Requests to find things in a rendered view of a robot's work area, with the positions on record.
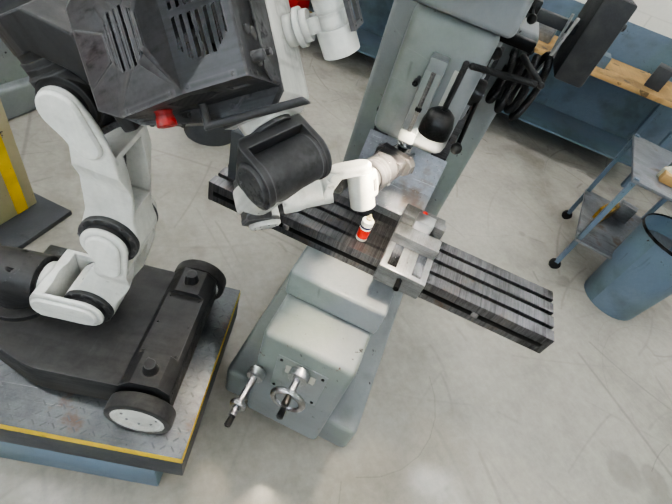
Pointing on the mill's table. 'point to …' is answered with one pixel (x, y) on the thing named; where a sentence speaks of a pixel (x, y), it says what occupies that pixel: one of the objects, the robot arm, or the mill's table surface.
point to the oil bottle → (365, 228)
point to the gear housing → (486, 13)
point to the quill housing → (442, 40)
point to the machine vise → (394, 263)
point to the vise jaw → (416, 241)
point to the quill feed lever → (470, 114)
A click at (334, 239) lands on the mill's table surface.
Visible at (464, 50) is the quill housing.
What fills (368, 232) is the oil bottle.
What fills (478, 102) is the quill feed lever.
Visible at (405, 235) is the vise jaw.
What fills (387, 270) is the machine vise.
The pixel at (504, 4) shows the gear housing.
